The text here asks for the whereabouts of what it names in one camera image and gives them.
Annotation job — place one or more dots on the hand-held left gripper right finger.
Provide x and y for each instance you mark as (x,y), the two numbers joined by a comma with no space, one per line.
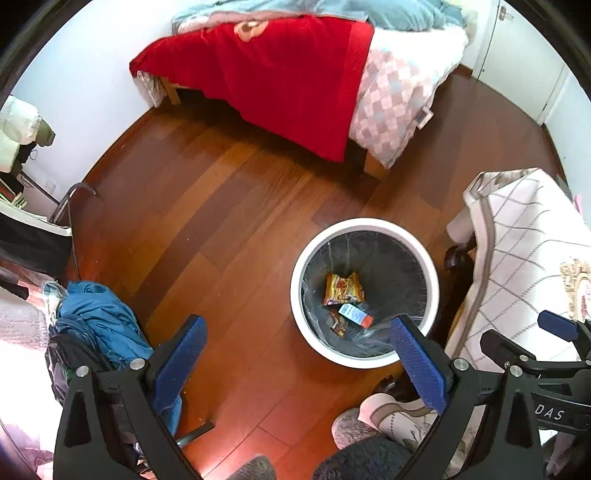
(419,364)

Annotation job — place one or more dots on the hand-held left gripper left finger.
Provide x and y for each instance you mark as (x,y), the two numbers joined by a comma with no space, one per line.
(181,364)

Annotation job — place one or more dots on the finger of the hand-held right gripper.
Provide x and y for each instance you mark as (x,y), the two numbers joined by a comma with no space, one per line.
(557,325)
(501,347)

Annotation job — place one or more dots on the white round trash bin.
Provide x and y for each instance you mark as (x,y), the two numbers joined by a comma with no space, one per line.
(364,258)

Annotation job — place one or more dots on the white patterned cloth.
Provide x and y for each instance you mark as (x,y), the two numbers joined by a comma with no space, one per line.
(397,415)

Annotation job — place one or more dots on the black chair base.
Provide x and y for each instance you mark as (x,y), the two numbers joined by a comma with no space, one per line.
(196,433)

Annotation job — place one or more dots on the white diamond patterned tablecloth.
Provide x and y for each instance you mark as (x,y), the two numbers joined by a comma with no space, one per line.
(521,258)

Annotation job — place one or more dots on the small white red box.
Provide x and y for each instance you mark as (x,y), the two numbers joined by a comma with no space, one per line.
(354,314)

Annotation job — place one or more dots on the dark wooden chair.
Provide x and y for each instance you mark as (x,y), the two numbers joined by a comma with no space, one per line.
(458,277)

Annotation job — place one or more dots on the dark red wrapper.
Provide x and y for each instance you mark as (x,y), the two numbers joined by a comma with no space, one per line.
(339,325)

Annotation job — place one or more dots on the blue jacket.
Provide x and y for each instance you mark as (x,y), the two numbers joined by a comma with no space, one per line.
(104,318)

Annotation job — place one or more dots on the grey fluffy slipper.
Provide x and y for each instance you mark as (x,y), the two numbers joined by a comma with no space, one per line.
(353,429)
(251,468)

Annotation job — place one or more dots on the orange snack packet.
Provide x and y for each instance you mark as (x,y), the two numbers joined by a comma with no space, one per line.
(342,287)

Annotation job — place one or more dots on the grey fuzzy slippers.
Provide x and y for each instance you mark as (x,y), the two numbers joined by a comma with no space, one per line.
(364,461)

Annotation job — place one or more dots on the dark clothes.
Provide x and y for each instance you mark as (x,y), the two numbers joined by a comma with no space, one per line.
(69,357)

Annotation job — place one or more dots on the pink white blanket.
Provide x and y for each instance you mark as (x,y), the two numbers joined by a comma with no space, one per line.
(21,369)

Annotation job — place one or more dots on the grey metal cane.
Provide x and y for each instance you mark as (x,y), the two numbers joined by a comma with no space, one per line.
(76,190)

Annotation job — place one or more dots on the pink checkered quilt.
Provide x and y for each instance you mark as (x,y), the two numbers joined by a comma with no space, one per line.
(392,101)

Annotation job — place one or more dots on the white door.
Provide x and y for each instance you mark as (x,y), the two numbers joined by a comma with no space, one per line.
(517,60)

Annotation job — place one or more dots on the olive green bag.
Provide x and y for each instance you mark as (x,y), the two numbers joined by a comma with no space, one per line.
(45,131)

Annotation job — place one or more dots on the white plastic bag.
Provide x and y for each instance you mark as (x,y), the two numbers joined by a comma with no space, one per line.
(18,117)

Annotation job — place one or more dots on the red blanket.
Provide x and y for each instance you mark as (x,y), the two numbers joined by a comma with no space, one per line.
(277,78)

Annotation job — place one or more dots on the white fluffy blanket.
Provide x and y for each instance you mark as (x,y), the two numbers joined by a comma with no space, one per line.
(422,44)

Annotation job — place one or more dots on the light blue duvet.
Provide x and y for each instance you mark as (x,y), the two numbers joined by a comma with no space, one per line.
(397,11)

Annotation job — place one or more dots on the white wall socket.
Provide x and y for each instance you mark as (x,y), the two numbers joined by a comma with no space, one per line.
(48,187)

